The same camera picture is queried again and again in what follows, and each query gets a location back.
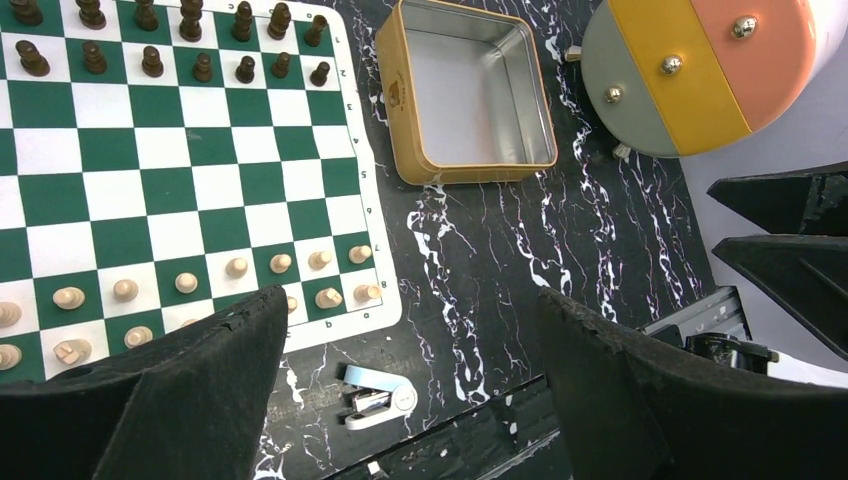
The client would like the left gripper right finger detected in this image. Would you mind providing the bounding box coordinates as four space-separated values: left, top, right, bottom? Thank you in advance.
535 287 847 479

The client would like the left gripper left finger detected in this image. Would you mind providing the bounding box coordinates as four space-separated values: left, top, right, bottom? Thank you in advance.
1 286 288 479

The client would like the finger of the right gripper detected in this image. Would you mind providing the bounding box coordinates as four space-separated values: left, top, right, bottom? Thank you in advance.
712 235 847 359
707 162 847 236

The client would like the light wooden pawn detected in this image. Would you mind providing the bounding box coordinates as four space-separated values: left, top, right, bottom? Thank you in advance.
52 286 86 310

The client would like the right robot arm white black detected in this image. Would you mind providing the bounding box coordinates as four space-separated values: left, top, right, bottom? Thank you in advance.
642 162 847 389

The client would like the green white chess board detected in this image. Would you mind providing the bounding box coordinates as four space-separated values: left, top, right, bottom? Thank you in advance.
1 1 402 383

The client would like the light blue white stapler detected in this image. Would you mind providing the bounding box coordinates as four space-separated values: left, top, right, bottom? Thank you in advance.
343 364 418 431

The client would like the white cylinder orange yellow face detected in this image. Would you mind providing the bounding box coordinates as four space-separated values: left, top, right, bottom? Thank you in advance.
563 1 847 160

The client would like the light wooden corner piece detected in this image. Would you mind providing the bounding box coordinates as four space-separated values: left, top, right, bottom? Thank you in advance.
354 284 382 302

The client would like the dark pawn row piece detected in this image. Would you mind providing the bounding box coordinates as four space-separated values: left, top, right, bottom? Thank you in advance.
309 61 330 87

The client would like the gold rimmed metal tin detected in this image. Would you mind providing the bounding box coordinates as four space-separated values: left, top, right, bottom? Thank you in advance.
376 1 558 185

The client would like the dark back row piece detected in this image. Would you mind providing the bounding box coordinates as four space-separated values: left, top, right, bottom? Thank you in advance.
303 15 328 47

